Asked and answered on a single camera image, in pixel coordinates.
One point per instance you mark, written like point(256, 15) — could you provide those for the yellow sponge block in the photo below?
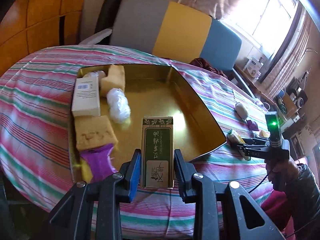
point(114, 79)
point(93, 132)

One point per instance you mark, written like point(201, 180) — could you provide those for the green tea oil box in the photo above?
point(157, 168)

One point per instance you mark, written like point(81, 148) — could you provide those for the white cardboard box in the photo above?
point(86, 101)

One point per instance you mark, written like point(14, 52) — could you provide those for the white appliance box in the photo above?
point(252, 67)

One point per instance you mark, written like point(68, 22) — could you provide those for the grey yellow blue chair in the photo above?
point(169, 30)

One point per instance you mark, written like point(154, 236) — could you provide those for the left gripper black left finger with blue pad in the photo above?
point(72, 216)

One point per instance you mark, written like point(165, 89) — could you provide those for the white plastic bag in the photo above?
point(118, 105)

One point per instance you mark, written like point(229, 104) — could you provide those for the dark red cloth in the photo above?
point(204, 64)

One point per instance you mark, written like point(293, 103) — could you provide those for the striped pink green tablecloth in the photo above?
point(36, 93)

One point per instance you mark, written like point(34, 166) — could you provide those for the small yellow sponge piece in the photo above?
point(264, 134)

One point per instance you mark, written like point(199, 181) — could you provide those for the person's right hand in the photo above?
point(281, 172)

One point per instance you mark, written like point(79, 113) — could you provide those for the purple wrapper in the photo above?
point(96, 163)

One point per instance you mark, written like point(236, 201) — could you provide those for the wooden side desk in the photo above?
point(252, 87)

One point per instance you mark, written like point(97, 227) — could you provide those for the pink checked curtain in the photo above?
point(284, 68)

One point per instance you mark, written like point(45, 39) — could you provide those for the gold metal tray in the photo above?
point(158, 91)

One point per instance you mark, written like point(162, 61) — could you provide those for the green snack packet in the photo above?
point(236, 140)

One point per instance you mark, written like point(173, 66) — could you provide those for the orange wooden wardrobe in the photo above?
point(31, 25)

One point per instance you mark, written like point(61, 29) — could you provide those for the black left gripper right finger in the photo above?
point(225, 210)

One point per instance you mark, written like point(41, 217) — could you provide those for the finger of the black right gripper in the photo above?
point(257, 152)
point(255, 141)

